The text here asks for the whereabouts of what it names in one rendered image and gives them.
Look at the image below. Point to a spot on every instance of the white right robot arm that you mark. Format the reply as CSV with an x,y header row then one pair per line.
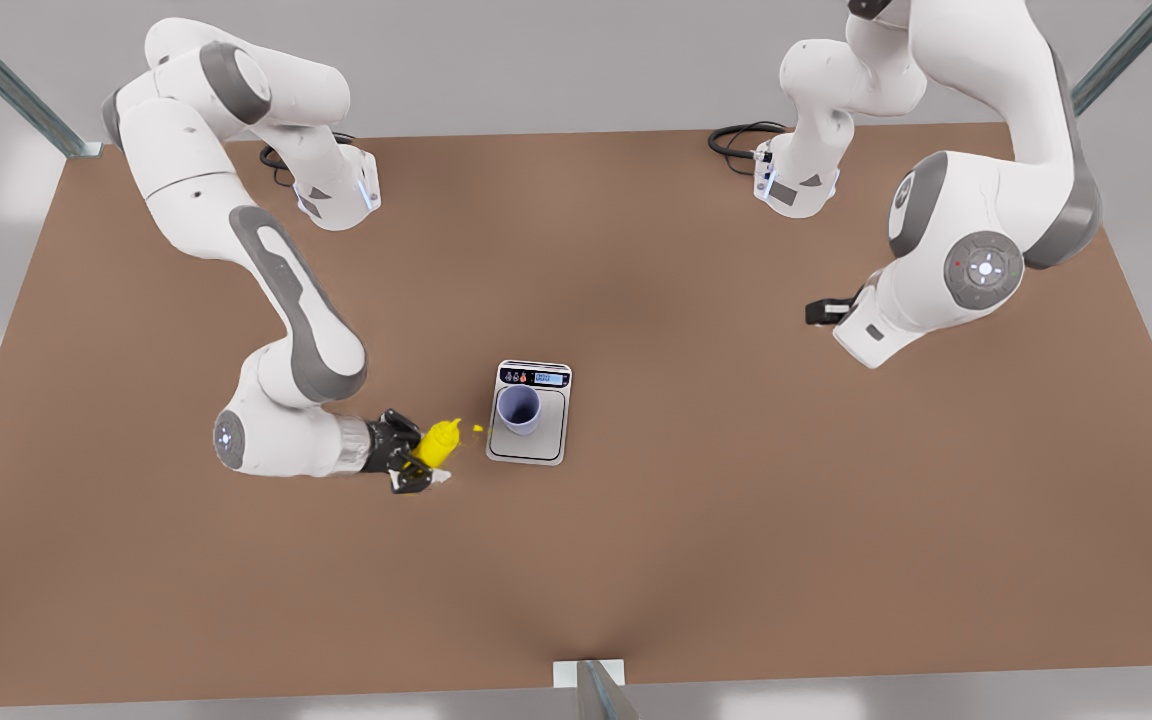
x,y
286,290

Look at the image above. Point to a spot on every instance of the silver frame post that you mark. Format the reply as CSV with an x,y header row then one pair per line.
x,y
591,690
1121,55
6,80

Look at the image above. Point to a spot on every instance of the silver kitchen scale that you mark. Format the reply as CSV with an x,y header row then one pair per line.
x,y
530,412

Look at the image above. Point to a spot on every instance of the lavender cup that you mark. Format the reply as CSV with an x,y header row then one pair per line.
x,y
517,409

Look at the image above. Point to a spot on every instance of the yellow sauce bottle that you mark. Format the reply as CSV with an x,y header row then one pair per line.
x,y
436,442

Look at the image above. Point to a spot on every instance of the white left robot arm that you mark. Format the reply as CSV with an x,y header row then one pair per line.
x,y
976,200

